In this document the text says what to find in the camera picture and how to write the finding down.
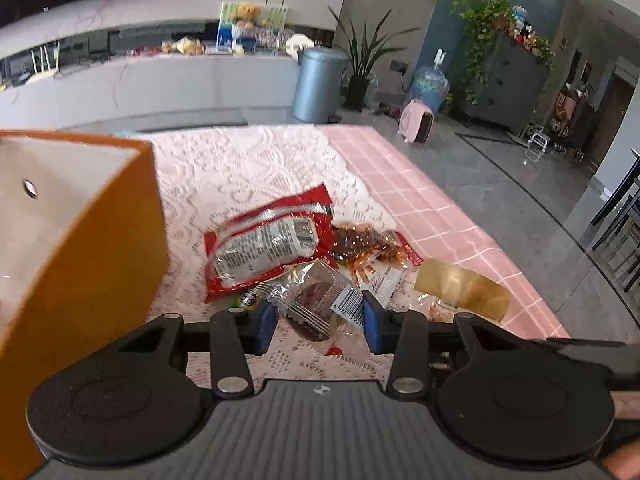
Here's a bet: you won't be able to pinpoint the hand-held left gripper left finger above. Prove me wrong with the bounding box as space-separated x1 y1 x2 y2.
112 300 278 399

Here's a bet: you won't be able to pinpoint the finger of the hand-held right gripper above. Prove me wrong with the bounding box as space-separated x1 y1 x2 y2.
546 338 640 367

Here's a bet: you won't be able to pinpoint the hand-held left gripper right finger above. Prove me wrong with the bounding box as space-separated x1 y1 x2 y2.
361 290 531 401

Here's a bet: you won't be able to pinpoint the green snack packet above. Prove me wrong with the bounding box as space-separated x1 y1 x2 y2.
226 287 263 313

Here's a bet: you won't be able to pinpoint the white small snack packet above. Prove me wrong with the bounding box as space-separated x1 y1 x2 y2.
367 264 405 307

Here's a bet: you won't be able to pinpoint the orange stick snack packet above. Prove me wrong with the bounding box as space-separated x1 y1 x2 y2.
348 252 383 288

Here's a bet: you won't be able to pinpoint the clear packet dark round snack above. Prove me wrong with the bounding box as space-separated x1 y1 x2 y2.
276 260 367 344

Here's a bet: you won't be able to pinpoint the red snack bag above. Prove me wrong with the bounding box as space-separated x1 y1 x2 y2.
203 183 337 304

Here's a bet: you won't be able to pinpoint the clear packet brown snack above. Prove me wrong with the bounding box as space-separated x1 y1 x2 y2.
331 224 425 269

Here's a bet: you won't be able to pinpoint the gold foil packet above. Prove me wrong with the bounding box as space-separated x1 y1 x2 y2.
414 258 511 322

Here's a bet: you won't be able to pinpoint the orange cardboard box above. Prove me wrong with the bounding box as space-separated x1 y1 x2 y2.
0 130 171 476

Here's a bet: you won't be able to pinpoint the person's right forearm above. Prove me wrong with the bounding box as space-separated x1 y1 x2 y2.
597 392 640 480

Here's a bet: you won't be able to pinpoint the black dining chair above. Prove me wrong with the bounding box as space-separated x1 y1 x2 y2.
590 147 640 294

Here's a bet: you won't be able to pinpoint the pink checked tablecloth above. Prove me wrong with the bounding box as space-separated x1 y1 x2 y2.
320 124 572 340

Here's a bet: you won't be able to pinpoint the pink space heater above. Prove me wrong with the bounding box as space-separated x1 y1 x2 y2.
398 99 435 144

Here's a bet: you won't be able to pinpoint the small white stool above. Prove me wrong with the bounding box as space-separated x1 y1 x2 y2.
525 127 551 161

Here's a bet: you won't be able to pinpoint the pink storage rack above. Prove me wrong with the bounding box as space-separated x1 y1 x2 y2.
550 80 601 159

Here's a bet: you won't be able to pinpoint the brown wooden door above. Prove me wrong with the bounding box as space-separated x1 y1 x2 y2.
594 72 640 181

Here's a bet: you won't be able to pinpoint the blue-grey metal trash can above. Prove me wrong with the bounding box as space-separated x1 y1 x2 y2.
292 47 349 125

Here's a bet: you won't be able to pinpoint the blue water jug with pump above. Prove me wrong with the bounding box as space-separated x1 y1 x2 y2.
410 49 450 114

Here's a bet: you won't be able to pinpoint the long-leaf plant in black pot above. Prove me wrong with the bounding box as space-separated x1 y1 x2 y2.
327 6 422 112

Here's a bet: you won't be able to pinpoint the white marble television console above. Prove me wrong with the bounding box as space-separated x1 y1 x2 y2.
0 20 301 132

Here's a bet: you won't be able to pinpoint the dark grey drawer cabinet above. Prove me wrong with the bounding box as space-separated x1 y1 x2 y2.
467 35 551 134

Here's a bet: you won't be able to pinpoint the white round hand fan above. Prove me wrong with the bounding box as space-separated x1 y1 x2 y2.
286 34 314 56

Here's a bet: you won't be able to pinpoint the yellow snack bags on console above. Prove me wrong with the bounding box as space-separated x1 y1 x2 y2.
172 37 206 56

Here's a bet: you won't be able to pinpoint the green picture board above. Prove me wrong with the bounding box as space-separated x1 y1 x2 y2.
218 1 290 31

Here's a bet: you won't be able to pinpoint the brown teddy bear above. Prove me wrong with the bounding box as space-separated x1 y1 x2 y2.
235 4 261 29

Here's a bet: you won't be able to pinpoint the trailing pothos plant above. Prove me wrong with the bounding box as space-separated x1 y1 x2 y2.
450 0 519 104

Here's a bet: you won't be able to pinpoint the row of bottles on cabinet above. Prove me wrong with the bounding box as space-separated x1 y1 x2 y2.
510 5 556 69

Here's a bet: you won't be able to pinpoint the white wifi router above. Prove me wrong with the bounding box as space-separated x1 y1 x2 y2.
30 42 61 81

